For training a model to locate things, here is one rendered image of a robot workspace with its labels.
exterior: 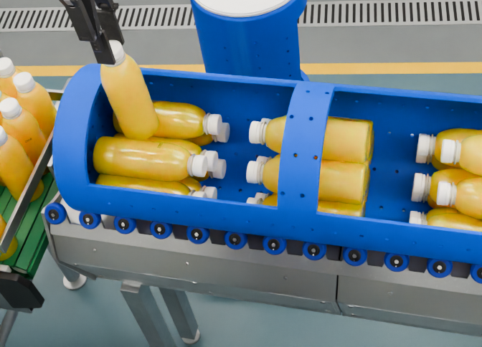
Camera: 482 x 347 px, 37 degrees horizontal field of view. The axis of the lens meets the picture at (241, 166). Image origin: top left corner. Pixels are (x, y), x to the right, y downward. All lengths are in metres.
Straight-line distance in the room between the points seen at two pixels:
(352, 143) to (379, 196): 0.23
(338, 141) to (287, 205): 0.14
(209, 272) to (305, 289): 0.19
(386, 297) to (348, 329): 0.93
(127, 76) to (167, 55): 1.92
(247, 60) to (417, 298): 0.71
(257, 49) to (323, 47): 1.34
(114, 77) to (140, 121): 0.11
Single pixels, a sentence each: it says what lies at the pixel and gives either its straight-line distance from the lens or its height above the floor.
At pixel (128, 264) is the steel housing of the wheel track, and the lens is 1.52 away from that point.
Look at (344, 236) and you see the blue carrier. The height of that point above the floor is 1.08.
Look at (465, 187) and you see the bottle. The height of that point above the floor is 1.14.
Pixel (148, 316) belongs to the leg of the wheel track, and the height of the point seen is 0.50.
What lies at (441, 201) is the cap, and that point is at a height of 1.12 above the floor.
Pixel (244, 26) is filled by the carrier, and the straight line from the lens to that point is 1.69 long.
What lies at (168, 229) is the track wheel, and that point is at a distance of 1.40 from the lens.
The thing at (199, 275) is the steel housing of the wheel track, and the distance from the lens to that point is 1.48.
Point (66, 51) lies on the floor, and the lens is 3.31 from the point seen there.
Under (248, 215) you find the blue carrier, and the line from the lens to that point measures 1.22.
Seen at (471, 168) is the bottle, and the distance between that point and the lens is 1.23.
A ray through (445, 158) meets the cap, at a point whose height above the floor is 1.16.
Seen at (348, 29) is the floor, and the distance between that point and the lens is 3.14.
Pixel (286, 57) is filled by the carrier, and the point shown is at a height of 0.87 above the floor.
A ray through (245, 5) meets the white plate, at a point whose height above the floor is 1.04.
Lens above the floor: 2.13
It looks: 53 degrees down
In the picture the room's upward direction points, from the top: 11 degrees counter-clockwise
